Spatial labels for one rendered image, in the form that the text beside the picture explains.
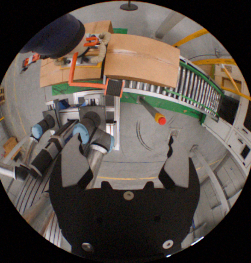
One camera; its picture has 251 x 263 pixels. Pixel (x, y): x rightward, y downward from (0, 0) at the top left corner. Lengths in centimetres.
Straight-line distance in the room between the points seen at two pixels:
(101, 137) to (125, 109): 126
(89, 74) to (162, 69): 84
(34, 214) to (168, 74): 100
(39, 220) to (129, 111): 176
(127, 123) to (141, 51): 143
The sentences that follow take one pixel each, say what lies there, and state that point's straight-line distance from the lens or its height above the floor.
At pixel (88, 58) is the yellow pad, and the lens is 63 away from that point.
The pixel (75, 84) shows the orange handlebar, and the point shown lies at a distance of 50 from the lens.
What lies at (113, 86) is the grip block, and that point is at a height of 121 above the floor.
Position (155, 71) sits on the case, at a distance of 73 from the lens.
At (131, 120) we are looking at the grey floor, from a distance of 177.
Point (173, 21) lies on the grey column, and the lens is 164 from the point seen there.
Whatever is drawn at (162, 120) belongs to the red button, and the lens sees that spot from 70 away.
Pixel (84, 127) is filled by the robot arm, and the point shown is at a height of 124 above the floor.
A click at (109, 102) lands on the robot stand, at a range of 146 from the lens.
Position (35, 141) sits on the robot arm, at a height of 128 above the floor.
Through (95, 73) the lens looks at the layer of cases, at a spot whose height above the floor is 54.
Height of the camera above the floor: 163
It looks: 59 degrees down
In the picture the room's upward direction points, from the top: 179 degrees counter-clockwise
